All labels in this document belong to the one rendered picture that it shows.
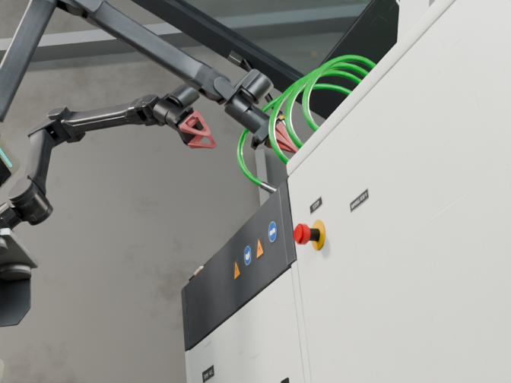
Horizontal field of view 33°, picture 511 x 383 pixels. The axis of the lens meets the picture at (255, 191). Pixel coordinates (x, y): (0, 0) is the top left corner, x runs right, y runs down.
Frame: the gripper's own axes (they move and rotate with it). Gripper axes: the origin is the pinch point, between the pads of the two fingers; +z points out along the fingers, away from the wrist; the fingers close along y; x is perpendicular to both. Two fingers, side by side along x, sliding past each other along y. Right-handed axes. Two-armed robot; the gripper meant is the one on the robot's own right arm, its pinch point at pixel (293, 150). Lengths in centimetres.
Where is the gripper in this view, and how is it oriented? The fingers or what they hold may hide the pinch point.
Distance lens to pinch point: 206.6
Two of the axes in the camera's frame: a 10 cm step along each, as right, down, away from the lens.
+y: 6.3, -6.9, 3.5
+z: 7.7, 6.1, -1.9
